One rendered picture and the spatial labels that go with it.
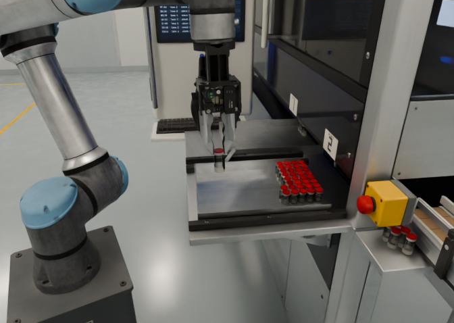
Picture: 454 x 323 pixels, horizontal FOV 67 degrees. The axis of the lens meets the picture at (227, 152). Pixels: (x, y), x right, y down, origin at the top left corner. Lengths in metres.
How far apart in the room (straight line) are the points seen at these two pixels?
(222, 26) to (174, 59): 1.10
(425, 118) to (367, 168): 0.16
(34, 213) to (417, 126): 0.82
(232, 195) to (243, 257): 1.12
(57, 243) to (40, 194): 0.11
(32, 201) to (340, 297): 0.81
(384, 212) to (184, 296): 1.31
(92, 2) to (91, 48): 5.93
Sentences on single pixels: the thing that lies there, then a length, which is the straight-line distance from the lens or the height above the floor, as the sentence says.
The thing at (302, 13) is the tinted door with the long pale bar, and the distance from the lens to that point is 1.25.
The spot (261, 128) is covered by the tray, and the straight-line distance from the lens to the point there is 1.42.
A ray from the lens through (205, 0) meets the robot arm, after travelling 0.57.
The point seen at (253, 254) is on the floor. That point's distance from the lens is 2.09.
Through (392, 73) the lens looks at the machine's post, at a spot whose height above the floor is 1.26.
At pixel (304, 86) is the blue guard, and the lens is 1.18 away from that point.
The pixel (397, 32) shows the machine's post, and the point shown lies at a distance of 0.74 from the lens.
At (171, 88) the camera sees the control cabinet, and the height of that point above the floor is 0.96.
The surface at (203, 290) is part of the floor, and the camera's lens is 1.91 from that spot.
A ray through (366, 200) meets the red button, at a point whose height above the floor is 1.01.
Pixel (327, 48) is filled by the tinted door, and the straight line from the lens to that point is 1.04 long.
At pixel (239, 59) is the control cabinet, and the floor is 1.09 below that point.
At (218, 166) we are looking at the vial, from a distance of 0.68.
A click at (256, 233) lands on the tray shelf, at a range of 0.85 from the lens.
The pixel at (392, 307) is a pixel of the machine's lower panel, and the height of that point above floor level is 0.58.
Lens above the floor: 1.42
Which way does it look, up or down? 27 degrees down
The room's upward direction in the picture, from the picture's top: straight up
